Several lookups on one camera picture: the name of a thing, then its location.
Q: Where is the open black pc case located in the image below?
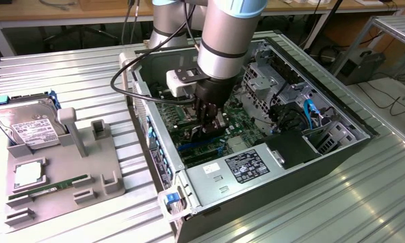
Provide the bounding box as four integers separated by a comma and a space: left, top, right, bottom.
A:
118, 36, 381, 243

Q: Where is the green gpu card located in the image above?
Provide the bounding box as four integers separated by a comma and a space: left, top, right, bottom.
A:
188, 112, 232, 145

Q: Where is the hard disk with blue rails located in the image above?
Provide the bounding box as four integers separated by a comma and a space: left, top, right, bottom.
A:
0, 90, 68, 150

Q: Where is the blue disk wire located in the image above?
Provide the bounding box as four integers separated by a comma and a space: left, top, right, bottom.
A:
302, 98, 317, 132

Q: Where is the black wire bundle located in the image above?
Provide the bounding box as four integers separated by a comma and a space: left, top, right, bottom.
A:
269, 102, 309, 133

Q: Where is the wooden desk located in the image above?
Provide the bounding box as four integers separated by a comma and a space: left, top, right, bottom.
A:
0, 0, 405, 58

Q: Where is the black plastic shroud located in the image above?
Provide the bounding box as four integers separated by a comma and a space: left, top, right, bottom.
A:
265, 132, 321, 170

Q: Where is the black box on floor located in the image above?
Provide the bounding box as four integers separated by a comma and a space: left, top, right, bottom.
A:
336, 49, 386, 86

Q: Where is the grey coiled cable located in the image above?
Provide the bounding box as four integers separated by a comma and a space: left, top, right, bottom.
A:
38, 0, 78, 11

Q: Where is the silver power supply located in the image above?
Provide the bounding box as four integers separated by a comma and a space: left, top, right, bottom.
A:
184, 144, 288, 209

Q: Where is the grey parts rack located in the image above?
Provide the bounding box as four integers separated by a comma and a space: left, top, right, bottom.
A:
2, 106, 126, 228

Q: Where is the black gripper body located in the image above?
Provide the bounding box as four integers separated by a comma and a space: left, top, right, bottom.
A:
193, 74, 238, 107

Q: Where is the silver chipset heatsink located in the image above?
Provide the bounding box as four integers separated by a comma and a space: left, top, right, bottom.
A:
228, 138, 250, 149

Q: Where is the metal frame table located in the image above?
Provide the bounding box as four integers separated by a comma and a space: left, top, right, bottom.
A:
329, 15, 405, 84

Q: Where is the black chair base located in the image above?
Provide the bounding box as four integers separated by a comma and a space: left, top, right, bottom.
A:
41, 24, 120, 50

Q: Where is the silver cpu chip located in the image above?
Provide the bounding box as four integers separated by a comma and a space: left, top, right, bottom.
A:
13, 163, 44, 186

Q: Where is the blue expansion slot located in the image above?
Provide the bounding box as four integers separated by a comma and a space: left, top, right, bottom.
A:
177, 140, 225, 152

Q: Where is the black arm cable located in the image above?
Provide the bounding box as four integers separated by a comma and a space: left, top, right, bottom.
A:
110, 2, 198, 105

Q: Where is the metal disk bay cage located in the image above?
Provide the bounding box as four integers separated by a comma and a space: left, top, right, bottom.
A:
244, 60, 313, 107

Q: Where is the green ram stick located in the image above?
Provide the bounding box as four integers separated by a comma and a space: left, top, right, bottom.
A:
8, 174, 89, 200

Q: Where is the green motherboard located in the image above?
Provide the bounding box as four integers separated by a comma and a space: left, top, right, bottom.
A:
153, 83, 274, 169

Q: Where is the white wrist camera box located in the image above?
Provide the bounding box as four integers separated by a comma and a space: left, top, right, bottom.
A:
165, 67, 204, 98

